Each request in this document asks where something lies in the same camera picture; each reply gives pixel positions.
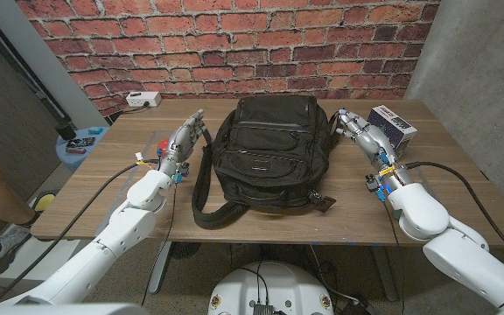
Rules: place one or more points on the small blue item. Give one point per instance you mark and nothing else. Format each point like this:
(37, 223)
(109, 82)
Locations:
(95, 130)

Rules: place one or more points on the small red item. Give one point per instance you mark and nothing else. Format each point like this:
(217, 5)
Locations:
(75, 150)

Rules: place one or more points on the grey tape strip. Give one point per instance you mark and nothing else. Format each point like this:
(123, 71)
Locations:
(144, 151)

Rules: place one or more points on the black cup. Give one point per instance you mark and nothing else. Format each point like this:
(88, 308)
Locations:
(65, 131)

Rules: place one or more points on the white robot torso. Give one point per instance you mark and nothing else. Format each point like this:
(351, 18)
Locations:
(274, 289)

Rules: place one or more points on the grey table leg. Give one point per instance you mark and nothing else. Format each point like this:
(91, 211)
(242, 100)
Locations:
(385, 273)
(159, 267)

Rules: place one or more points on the light blue round stool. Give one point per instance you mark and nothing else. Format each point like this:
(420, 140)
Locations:
(74, 159)

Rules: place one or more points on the black backpack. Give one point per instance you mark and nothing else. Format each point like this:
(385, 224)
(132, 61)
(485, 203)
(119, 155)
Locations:
(269, 149)

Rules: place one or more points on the yellow black disc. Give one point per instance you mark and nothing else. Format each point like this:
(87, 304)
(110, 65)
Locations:
(44, 201)

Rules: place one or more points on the brick wall print backdrop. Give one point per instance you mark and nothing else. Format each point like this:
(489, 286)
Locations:
(234, 44)

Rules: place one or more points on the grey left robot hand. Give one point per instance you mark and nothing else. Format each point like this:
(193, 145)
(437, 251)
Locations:
(181, 142)

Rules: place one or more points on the white power strip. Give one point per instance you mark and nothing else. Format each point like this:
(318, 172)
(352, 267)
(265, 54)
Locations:
(142, 99)

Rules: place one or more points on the black power adapter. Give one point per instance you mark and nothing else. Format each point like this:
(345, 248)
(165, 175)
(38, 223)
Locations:
(359, 308)

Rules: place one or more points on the printed cardboard package box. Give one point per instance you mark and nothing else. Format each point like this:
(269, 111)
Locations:
(394, 124)

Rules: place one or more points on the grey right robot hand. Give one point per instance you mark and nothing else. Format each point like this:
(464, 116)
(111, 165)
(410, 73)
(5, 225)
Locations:
(368, 137)

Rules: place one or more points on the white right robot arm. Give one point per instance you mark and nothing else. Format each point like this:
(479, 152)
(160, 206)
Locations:
(453, 245)

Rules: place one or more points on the black round fan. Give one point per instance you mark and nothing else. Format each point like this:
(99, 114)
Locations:
(185, 249)

